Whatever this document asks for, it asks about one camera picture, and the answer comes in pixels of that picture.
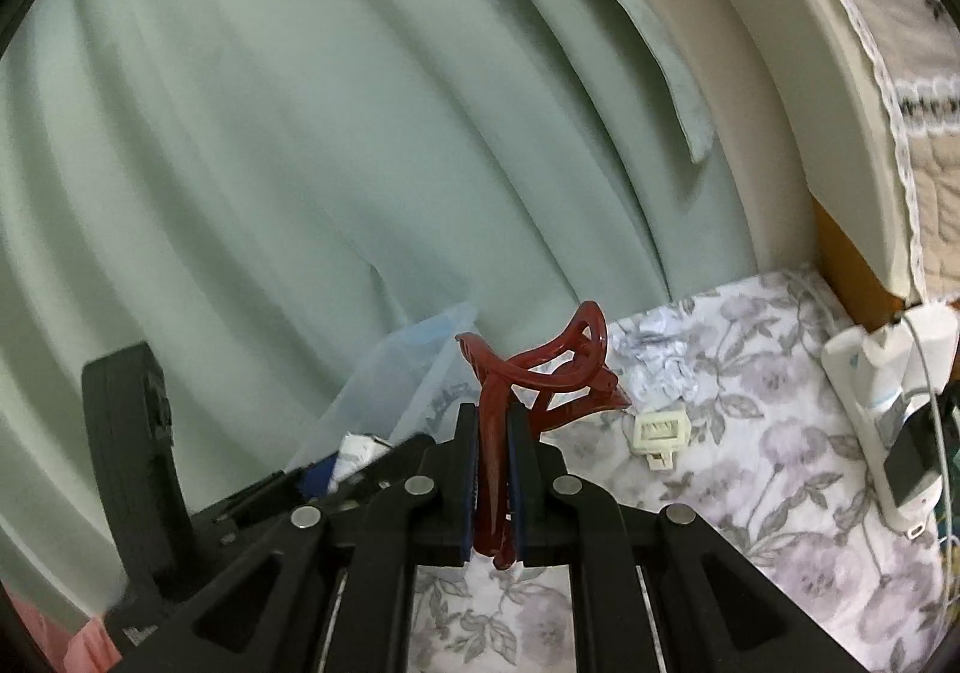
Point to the wooden bed frame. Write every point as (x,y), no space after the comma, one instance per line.
(855,268)

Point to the white padded headboard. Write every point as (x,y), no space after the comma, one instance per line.
(787,81)

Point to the red hair claw clip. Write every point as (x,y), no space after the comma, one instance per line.
(525,388)

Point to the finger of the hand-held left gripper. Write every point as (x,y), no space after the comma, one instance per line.
(319,478)
(375,464)

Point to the white plastic clip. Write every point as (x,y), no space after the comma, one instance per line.
(660,433)

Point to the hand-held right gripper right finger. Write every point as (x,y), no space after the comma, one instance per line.
(517,485)

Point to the black charger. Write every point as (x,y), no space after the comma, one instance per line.
(911,455)

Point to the small white box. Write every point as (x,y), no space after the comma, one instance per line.
(360,452)

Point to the white plug adapter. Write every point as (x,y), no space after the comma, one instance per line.
(892,358)

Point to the pink cloth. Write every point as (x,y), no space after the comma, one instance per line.
(82,643)

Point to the green curtain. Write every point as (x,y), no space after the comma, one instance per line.
(300,118)

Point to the white power strip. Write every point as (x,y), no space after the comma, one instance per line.
(862,403)

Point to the quilted beige cover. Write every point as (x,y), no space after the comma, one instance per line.
(900,6)

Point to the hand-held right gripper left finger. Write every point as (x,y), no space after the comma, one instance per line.
(469,478)

